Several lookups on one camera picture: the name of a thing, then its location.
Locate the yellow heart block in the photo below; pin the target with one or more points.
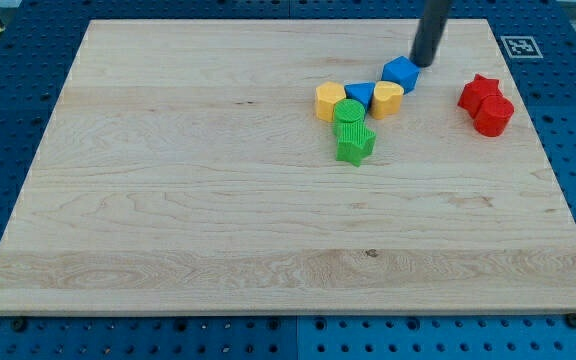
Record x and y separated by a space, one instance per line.
386 99

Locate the blue cube block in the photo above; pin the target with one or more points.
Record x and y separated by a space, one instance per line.
401 71

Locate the green circle block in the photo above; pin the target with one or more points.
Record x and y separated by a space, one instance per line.
347 112

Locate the green star block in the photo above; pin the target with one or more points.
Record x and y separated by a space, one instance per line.
354 142

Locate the yellow hexagon block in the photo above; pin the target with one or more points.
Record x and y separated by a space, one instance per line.
327 95

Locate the light wooden board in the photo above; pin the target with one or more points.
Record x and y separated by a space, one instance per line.
183 172

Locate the blue triangle block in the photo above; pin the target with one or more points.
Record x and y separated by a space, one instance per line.
361 92

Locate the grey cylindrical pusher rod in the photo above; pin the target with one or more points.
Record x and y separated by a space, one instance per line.
429 32

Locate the red star block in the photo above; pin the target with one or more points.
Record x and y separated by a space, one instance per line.
476 91

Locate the red cylinder block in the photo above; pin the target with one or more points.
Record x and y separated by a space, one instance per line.
493 116

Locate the white fiducial marker tag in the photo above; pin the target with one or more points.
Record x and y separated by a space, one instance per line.
521 47

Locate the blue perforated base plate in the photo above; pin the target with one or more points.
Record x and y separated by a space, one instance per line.
36 51

